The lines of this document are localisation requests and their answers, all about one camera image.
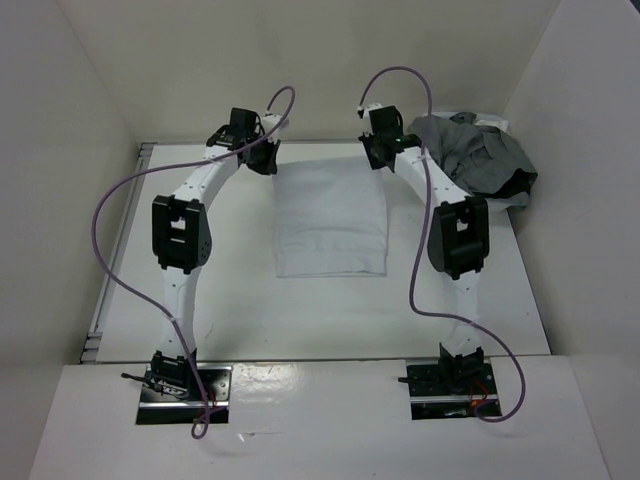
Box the white laundry basket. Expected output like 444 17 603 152
410 112 514 213

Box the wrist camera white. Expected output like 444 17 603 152
261 113 289 137
357 102 383 119

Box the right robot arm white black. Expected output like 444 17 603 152
357 103 489 395

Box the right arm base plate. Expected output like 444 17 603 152
397 360 502 421

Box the grey skirt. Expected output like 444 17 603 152
408 112 538 208

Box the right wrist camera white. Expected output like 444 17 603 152
357 102 383 119

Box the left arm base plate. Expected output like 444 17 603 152
122 363 236 426

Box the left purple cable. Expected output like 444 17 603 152
93 87 296 440

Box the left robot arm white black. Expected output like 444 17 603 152
146 108 286 400

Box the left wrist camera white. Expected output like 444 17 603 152
261 113 289 137

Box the white skirt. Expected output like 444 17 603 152
273 156 388 278

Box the black garment in basket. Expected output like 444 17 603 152
495 169 538 209

